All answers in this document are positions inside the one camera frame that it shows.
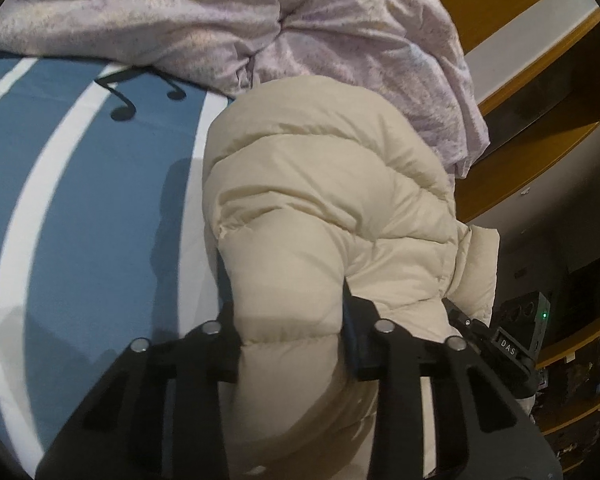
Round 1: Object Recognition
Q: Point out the lilac crumpled duvet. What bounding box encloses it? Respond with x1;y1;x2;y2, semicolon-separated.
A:
0;0;491;179

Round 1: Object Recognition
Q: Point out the wooden wall shelf unit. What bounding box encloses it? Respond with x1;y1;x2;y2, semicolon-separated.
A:
437;0;600;223

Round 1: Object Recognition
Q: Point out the wooden bookshelf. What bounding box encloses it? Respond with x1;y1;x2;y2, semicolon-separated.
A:
530;312;600;478

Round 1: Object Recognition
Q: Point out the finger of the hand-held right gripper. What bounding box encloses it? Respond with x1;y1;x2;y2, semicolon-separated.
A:
445;300;496;346

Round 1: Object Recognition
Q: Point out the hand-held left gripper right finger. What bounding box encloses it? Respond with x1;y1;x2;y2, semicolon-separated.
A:
341;280;563;480

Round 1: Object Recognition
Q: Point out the dark screen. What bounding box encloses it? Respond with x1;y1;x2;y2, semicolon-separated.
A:
562;254;600;343

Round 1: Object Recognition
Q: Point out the beige down jacket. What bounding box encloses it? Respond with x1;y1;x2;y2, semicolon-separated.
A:
201;77;536;480

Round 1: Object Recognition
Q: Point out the blue white striped bed sheet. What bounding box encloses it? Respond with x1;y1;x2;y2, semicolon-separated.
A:
0;50;241;480

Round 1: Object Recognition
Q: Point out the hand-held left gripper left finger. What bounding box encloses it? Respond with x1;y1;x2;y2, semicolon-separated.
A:
35;300;243;480

